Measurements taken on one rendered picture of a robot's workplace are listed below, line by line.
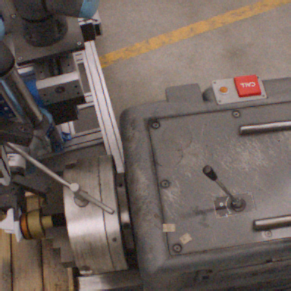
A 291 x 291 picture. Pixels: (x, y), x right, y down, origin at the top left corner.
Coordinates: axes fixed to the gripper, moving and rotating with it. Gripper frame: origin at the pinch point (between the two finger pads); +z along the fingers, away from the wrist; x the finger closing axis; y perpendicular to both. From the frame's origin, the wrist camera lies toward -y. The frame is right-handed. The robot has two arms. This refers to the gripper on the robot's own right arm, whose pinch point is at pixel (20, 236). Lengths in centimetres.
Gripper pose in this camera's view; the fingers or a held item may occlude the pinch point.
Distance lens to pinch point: 116.2
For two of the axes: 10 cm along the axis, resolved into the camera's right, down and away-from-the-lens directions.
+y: -9.9, 1.4, -0.1
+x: -0.5, -3.9, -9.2
